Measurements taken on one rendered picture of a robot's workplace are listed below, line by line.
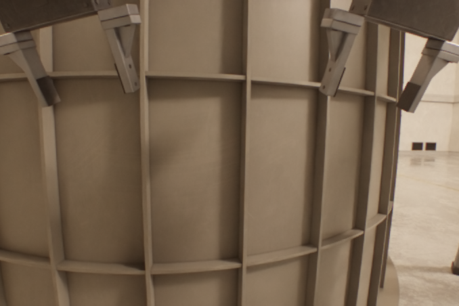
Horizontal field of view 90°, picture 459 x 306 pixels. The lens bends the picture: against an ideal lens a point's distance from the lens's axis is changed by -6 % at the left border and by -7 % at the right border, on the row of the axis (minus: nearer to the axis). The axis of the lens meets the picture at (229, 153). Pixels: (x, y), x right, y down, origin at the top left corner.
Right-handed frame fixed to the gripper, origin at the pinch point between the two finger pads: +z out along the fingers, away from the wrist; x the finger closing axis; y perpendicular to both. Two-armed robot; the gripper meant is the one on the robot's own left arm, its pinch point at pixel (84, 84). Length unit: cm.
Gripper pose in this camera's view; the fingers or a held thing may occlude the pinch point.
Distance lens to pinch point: 40.4
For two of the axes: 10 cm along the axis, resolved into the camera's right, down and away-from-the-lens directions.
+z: 1.5, 8.7, 4.8
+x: -9.9, 1.0, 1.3
